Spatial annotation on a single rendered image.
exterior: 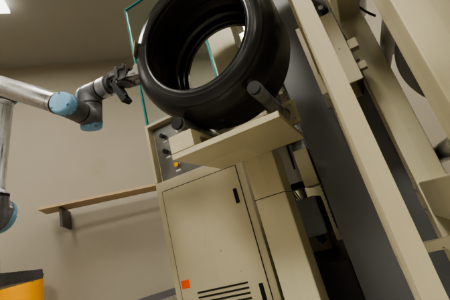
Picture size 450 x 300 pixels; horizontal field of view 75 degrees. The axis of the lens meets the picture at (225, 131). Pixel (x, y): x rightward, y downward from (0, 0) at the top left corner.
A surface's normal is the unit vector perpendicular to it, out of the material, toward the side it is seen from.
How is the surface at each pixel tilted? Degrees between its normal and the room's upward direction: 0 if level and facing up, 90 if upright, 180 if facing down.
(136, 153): 90
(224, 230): 90
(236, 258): 90
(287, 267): 90
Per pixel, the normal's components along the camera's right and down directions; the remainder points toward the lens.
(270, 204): -0.43, -0.19
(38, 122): 0.24, -0.38
